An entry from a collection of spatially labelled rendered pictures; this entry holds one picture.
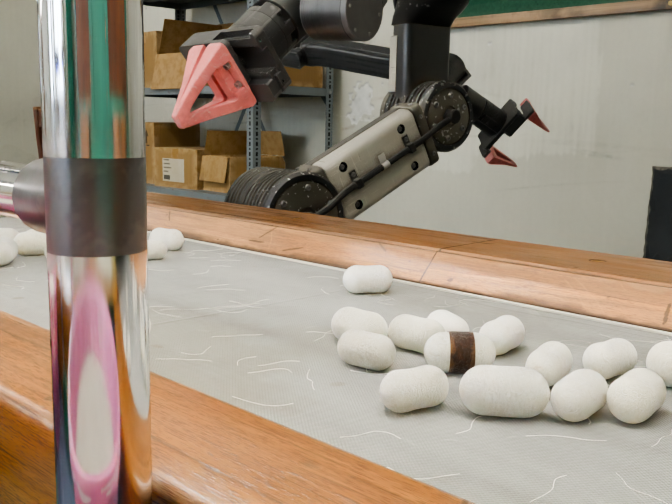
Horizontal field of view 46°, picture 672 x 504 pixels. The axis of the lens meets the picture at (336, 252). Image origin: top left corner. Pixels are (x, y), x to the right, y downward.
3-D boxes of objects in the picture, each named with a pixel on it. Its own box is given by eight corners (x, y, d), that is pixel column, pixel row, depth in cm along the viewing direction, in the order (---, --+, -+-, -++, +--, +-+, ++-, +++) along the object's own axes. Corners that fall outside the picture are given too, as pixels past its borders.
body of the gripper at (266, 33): (248, 36, 70) (295, -10, 73) (180, 44, 77) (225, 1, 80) (282, 95, 74) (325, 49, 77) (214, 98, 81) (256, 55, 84)
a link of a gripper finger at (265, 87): (188, 90, 66) (253, 27, 71) (140, 93, 71) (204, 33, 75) (229, 153, 70) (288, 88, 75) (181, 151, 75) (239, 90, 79)
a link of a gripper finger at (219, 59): (171, 91, 68) (236, 29, 72) (126, 93, 73) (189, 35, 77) (212, 152, 72) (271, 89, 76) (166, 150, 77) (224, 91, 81)
